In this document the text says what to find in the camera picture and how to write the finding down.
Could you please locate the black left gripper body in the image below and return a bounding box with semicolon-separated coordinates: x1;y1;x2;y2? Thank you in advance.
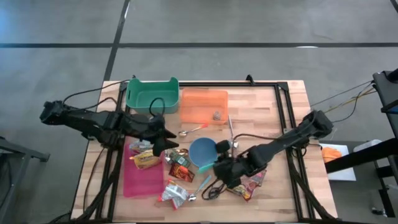
133;113;167;142

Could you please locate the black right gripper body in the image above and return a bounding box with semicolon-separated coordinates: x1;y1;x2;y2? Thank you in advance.
213;154;261;189

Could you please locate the yellow ramen packet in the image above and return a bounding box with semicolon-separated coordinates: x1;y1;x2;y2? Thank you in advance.
129;149;163;170

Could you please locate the green labelled herb jar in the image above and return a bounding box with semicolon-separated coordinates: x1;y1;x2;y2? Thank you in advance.
170;152;192;169

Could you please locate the green plastic bin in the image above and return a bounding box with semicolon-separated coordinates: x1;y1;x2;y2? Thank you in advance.
125;77;180;115

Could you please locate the large black spoon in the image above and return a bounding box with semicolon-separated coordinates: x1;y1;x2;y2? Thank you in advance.
201;182;228;201

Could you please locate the blue bowl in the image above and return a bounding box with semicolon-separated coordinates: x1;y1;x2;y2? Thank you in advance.
188;137;219;169

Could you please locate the orange plastic bin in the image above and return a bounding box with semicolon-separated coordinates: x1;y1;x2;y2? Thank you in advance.
180;87;229;126

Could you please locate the silver metal utensil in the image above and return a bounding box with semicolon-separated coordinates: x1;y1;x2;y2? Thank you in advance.
227;114;239;149

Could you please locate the pink plastic bin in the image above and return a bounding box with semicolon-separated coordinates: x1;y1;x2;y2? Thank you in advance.
122;136;166;199

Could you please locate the white orange ramen packet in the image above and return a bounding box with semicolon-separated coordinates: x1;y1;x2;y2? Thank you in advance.
157;179;190;210

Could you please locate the orange cloth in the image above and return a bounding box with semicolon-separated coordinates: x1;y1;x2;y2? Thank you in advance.
321;146;343;164

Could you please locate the white board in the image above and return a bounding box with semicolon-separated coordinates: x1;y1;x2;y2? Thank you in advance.
319;142;358;182

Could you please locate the grey metal stand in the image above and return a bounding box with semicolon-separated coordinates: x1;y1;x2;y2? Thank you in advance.
0;136;51;224

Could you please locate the white container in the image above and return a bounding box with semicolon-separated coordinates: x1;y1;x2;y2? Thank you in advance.
353;139;384;153

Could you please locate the black metal cart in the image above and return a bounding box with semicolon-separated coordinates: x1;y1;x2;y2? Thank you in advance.
325;68;398;224

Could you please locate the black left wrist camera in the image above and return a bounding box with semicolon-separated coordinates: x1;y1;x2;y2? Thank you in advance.
148;114;166;126

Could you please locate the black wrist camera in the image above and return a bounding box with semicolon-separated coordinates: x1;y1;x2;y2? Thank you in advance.
148;114;166;126
215;139;231;154

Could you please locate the orange handled metal spoon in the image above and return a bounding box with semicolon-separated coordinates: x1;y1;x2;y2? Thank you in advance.
178;123;210;138

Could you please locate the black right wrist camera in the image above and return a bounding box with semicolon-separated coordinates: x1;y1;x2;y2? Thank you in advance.
215;139;231;154

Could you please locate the black left camera cable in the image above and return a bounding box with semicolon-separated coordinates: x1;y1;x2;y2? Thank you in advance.
149;97;166;118

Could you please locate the black camera cable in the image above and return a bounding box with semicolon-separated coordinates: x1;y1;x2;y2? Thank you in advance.
149;97;166;118
231;133;284;142

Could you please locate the blue handled metal spoon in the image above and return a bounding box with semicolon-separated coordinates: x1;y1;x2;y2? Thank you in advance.
187;174;213;203

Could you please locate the black right camera cable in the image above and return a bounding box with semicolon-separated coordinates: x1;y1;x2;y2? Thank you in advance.
231;133;284;142

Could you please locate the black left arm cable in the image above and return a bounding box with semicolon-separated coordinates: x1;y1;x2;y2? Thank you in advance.
62;79;131;110

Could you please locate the black aluminium frame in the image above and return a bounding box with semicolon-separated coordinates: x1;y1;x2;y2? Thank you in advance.
74;74;338;224

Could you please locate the yellow black cable bundle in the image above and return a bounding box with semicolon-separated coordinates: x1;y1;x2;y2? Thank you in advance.
310;80;377;124

